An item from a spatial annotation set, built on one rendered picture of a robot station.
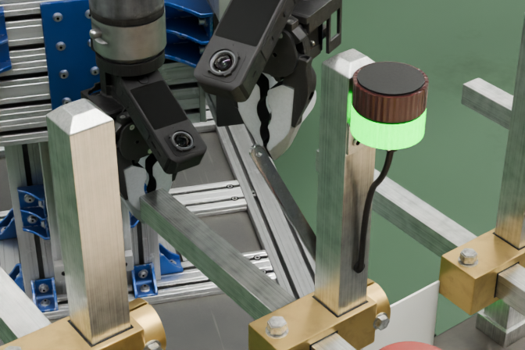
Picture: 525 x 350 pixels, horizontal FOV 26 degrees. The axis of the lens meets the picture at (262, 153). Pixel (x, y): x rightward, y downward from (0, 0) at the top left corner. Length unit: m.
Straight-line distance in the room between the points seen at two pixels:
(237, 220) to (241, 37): 1.40
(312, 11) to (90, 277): 0.30
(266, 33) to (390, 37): 2.58
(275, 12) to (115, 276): 0.25
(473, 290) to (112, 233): 0.47
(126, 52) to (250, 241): 1.15
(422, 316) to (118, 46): 0.43
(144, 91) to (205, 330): 0.95
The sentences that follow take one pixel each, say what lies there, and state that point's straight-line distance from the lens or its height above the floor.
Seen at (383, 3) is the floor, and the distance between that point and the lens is 3.71.
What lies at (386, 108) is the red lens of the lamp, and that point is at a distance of 0.89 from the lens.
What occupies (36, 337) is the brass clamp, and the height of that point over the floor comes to 0.97.
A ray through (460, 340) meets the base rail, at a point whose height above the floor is 0.70.
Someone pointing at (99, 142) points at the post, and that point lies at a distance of 0.80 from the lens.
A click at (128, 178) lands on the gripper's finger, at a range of 1.22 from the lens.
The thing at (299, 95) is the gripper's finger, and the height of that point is 1.08.
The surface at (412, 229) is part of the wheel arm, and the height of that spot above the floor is 0.81.
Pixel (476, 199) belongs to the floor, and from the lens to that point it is 2.78.
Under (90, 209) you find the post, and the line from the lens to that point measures 0.82.
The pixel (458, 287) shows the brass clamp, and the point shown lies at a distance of 1.21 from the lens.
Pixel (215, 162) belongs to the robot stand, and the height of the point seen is 0.21.
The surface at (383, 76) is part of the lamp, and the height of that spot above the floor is 1.13.
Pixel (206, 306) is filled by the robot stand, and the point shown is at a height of 0.21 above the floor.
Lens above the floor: 1.56
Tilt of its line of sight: 33 degrees down
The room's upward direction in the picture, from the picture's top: straight up
